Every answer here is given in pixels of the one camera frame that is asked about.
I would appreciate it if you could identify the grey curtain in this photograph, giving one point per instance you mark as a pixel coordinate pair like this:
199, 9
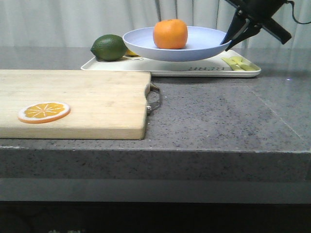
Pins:
77, 23

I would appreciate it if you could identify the metal cutting board handle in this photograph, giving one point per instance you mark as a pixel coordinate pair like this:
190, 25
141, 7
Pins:
154, 98

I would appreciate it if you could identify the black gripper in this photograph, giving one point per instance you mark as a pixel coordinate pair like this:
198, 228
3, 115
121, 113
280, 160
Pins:
250, 17

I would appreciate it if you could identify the dark green avocado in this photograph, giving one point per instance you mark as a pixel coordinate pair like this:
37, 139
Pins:
109, 47

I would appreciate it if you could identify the yellow-green vegetable strips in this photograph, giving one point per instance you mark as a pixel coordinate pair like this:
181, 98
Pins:
236, 64

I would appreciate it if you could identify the yellow lemon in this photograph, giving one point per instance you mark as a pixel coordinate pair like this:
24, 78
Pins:
129, 53

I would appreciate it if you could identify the white rectangular tray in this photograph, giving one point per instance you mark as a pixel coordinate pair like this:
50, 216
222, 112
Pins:
211, 67

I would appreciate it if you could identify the orange fruit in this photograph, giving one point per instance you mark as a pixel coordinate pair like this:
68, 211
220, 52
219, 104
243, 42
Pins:
170, 34

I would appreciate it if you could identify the wooden cutting board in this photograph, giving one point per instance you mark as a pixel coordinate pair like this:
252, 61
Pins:
103, 104

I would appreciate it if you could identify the orange slice coaster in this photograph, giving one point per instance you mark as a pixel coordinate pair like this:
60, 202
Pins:
43, 112

